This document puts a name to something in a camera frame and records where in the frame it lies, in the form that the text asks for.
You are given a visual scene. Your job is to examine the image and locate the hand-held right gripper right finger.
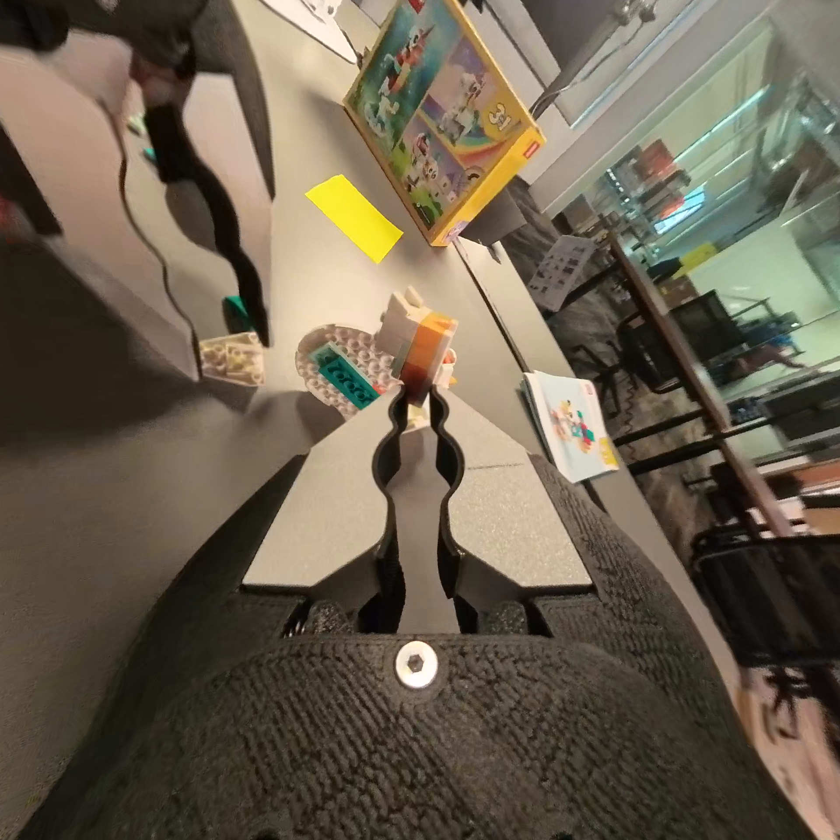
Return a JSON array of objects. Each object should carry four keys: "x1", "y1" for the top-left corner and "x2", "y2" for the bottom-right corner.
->
[{"x1": 430, "y1": 387, "x2": 595, "y2": 598}]

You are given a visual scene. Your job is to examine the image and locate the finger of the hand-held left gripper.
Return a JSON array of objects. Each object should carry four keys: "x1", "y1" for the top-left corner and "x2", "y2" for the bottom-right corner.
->
[
  {"x1": 144, "y1": 0, "x2": 278, "y2": 349},
  {"x1": 0, "y1": 59, "x2": 201, "y2": 382}
]

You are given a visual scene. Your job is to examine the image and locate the yellow sticky note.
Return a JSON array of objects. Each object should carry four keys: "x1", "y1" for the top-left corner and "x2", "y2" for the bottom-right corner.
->
[{"x1": 304, "y1": 174, "x2": 404, "y2": 265}]

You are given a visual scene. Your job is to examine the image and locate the black mesh office chair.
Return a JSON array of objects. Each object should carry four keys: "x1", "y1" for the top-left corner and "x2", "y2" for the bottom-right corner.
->
[{"x1": 617, "y1": 289, "x2": 732, "y2": 395}]

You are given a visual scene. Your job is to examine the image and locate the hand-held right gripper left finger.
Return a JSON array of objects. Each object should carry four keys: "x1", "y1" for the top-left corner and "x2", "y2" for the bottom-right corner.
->
[{"x1": 241, "y1": 387, "x2": 404, "y2": 596}]

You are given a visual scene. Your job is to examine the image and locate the round white lego base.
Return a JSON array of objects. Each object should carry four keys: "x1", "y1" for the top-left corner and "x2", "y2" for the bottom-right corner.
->
[{"x1": 294, "y1": 323, "x2": 403, "y2": 417}]

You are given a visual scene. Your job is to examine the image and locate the lego instruction booklet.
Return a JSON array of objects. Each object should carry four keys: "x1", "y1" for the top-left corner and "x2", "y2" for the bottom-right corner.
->
[{"x1": 520, "y1": 369, "x2": 621, "y2": 484}]

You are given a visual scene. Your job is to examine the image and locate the yellow lego box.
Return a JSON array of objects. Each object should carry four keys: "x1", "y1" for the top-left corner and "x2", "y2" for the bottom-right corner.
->
[{"x1": 343, "y1": 0, "x2": 547, "y2": 248}]

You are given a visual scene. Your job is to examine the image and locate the long wooden table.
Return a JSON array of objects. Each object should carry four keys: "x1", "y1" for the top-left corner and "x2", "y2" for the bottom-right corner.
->
[{"x1": 605, "y1": 230, "x2": 798, "y2": 542}]

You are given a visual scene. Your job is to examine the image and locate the white orange lego body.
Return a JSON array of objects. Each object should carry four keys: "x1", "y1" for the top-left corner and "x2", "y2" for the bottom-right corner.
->
[{"x1": 375, "y1": 285, "x2": 459, "y2": 400}]

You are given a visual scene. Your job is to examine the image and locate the printed paper sheet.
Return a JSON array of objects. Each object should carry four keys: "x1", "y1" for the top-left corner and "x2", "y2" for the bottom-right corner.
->
[{"x1": 527, "y1": 234, "x2": 599, "y2": 314}]

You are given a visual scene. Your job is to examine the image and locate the white clear lego brick cluster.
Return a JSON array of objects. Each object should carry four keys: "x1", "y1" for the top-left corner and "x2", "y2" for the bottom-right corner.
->
[{"x1": 198, "y1": 331, "x2": 267, "y2": 389}]

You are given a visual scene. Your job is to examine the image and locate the person's left hand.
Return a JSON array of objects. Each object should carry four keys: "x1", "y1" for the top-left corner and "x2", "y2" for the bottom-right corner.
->
[{"x1": 129, "y1": 49, "x2": 193, "y2": 107}]

